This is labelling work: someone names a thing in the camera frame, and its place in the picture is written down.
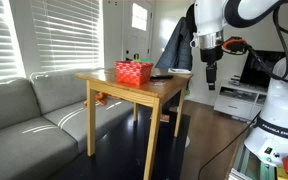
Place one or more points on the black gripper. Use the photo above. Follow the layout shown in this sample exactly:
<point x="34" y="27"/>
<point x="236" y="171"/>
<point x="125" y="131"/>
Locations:
<point x="211" y="56"/>

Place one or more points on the black remote control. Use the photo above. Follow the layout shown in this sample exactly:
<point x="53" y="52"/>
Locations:
<point x="161" y="77"/>

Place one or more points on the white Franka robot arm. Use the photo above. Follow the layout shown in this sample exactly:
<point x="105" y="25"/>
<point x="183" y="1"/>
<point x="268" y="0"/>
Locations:
<point x="284" y="103"/>

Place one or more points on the white low cabinet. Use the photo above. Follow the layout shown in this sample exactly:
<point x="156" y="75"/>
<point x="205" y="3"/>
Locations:
<point x="234" y="105"/>

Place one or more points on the white paper booklet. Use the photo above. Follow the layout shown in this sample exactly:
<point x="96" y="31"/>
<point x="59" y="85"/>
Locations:
<point x="180" y="70"/>

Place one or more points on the black flat screen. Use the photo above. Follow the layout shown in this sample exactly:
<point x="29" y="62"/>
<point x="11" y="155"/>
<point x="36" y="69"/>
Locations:
<point x="255" y="71"/>

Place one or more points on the dark hanging jacket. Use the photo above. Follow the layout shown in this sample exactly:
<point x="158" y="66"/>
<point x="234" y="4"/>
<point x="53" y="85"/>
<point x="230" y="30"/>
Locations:
<point x="177" y="50"/>

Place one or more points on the small orange floor object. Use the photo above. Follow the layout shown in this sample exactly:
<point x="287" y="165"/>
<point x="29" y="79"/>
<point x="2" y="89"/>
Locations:
<point x="165" y="118"/>

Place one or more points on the green item in basket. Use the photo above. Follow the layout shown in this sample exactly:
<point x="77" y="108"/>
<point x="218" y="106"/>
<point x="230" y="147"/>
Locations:
<point x="145" y="60"/>

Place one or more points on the red woven basket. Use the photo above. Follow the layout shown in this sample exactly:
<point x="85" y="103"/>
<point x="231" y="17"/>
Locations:
<point x="134" y="72"/>

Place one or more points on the light wooden table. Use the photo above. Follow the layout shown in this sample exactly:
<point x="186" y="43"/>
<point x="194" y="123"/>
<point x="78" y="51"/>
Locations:
<point x="130" y="91"/>

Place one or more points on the white door with window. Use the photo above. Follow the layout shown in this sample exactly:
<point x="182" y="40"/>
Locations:
<point x="137" y="36"/>

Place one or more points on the orange toy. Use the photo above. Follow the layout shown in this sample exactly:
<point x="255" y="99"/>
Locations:
<point x="100" y="97"/>

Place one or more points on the black floor rug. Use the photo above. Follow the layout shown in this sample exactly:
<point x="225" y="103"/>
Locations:
<point x="124" y="156"/>

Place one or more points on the wide white window blind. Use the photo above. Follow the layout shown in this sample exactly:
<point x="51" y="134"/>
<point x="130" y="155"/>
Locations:
<point x="67" y="33"/>

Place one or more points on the grey fabric sofa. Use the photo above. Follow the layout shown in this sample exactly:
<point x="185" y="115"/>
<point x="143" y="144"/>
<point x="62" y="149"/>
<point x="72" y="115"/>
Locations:
<point x="17" y="140"/>

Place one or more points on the aluminium robot stand frame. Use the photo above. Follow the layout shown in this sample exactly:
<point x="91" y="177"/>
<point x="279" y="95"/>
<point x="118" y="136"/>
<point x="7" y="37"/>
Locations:
<point x="250" y="166"/>

